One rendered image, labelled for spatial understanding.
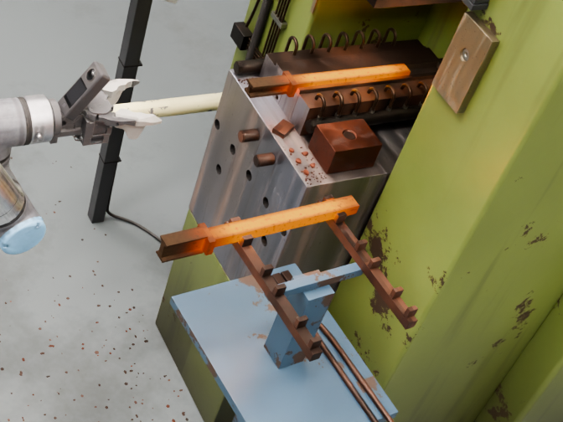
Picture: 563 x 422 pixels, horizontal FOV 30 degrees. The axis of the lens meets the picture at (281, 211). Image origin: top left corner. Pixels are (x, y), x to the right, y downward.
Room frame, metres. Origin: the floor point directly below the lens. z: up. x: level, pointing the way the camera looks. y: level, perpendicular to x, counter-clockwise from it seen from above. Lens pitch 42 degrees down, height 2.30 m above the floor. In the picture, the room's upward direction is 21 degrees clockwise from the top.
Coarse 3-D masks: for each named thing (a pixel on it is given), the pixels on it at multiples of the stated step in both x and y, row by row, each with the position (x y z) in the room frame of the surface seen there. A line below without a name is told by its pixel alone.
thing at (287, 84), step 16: (400, 64) 2.02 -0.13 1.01; (256, 80) 1.76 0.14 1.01; (272, 80) 1.78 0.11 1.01; (288, 80) 1.80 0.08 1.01; (304, 80) 1.83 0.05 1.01; (320, 80) 1.85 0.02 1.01; (336, 80) 1.87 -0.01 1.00; (352, 80) 1.90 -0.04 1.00; (256, 96) 1.75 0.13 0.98; (288, 96) 1.79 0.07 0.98
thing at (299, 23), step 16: (304, 0) 2.09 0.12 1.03; (320, 0) 2.06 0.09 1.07; (336, 0) 2.08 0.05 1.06; (352, 0) 2.11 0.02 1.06; (256, 16) 2.21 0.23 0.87; (288, 16) 2.11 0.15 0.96; (304, 16) 2.07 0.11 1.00; (320, 16) 2.07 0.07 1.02; (336, 16) 2.10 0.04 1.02; (352, 16) 2.13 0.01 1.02; (368, 16) 2.16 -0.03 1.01; (384, 16) 2.19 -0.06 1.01; (400, 16) 2.22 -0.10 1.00; (416, 16) 2.26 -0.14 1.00; (288, 32) 2.10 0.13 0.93; (304, 32) 2.06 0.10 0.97; (320, 32) 2.08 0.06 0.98; (336, 32) 2.11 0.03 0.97; (352, 32) 2.14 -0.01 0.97; (368, 32) 2.17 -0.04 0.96; (384, 32) 2.20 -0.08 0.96; (400, 32) 2.24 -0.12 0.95; (416, 32) 2.27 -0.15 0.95
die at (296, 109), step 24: (336, 48) 2.03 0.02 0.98; (384, 48) 2.10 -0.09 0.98; (408, 48) 2.14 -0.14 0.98; (264, 72) 1.90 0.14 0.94; (312, 72) 1.88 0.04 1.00; (432, 72) 2.05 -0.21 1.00; (312, 96) 1.81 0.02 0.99; (336, 96) 1.84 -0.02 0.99; (384, 96) 1.90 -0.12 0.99; (408, 120) 1.96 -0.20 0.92
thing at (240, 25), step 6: (234, 24) 2.22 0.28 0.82; (240, 24) 2.22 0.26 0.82; (234, 30) 2.21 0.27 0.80; (240, 30) 2.19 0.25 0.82; (246, 30) 2.20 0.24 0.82; (234, 36) 2.20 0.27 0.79; (240, 36) 2.18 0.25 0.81; (246, 36) 2.18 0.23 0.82; (240, 42) 2.18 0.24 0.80; (246, 42) 2.18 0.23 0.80; (240, 48) 2.18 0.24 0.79
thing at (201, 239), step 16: (304, 208) 1.46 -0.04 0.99; (320, 208) 1.48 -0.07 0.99; (336, 208) 1.50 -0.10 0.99; (352, 208) 1.52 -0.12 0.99; (224, 224) 1.35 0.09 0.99; (240, 224) 1.36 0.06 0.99; (256, 224) 1.38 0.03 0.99; (272, 224) 1.39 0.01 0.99; (288, 224) 1.42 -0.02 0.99; (304, 224) 1.44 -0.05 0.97; (176, 240) 1.26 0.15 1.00; (192, 240) 1.27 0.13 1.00; (208, 240) 1.29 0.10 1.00; (224, 240) 1.32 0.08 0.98; (160, 256) 1.25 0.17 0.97; (176, 256) 1.26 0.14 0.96
